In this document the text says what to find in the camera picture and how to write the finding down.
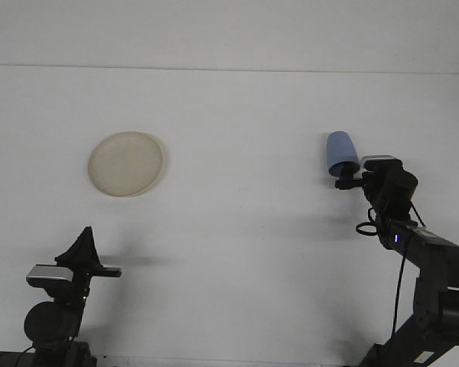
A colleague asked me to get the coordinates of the pale round plate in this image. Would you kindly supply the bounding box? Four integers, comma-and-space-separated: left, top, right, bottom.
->
87, 130, 169, 199

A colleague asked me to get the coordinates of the pale blue cup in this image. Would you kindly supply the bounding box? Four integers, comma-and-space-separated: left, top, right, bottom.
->
321, 130, 360, 179

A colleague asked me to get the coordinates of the pale grey camera box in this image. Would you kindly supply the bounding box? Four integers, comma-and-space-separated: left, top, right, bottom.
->
360, 154, 398, 164
25, 264, 75, 287

